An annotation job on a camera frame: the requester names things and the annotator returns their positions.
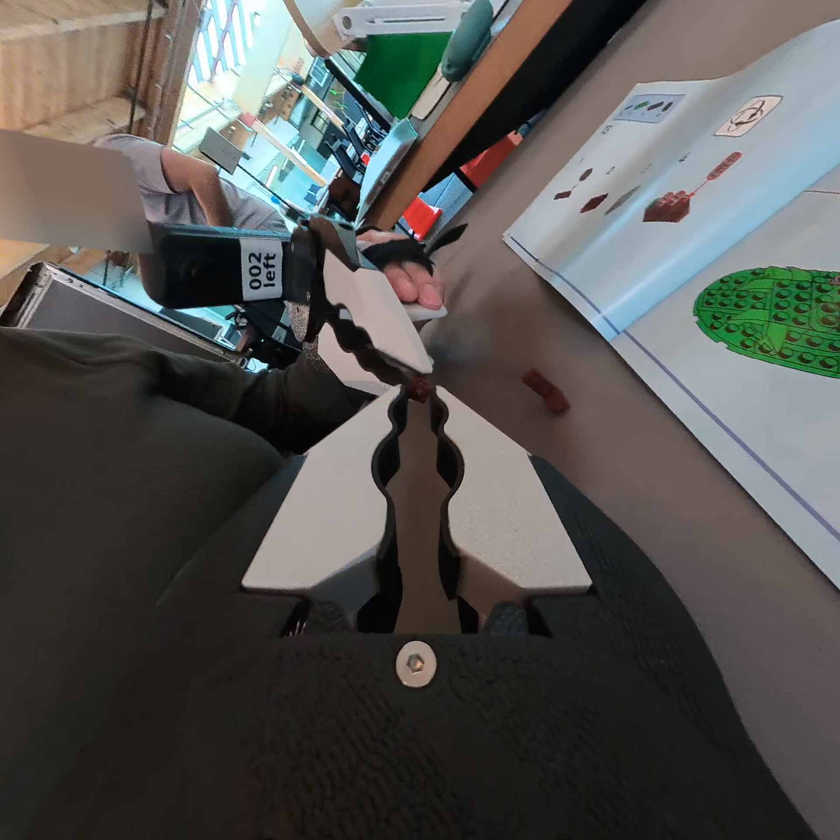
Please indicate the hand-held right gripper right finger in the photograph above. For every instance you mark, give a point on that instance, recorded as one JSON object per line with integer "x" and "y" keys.
{"x": 512, "y": 518}

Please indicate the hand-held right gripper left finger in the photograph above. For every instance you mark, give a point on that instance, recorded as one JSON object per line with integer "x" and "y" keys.
{"x": 315, "y": 518}

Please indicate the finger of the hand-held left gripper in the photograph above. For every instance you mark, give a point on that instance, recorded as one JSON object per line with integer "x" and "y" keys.
{"x": 387, "y": 315}
{"x": 348, "y": 364}

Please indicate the small brown toy brick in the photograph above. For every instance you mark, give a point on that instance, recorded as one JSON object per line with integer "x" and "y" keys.
{"x": 420, "y": 390}

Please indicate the person's left forearm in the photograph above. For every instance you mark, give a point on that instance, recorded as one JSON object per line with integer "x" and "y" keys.
{"x": 295, "y": 400}

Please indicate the teal rounded arm base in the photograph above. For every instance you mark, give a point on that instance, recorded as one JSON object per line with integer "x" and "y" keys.
{"x": 467, "y": 39}

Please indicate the person's left hand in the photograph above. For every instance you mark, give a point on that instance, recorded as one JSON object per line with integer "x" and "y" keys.
{"x": 413, "y": 285}

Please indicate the silver metal case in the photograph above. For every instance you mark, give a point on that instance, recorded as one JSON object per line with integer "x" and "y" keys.
{"x": 79, "y": 302}

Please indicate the grey tray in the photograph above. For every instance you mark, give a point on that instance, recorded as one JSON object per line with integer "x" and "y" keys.
{"x": 387, "y": 164}

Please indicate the orange box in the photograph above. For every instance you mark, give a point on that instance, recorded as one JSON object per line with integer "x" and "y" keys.
{"x": 492, "y": 161}

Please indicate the person's olive clothed torso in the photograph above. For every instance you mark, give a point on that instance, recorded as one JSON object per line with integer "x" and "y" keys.
{"x": 118, "y": 525}

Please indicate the wooden table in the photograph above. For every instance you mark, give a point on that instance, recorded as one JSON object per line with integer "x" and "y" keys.
{"x": 459, "y": 124}

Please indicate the green cardboard box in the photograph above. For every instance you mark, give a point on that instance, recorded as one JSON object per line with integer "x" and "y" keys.
{"x": 400, "y": 72}

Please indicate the toy brick instruction booklet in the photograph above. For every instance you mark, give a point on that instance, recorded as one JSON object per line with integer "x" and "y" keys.
{"x": 656, "y": 275}

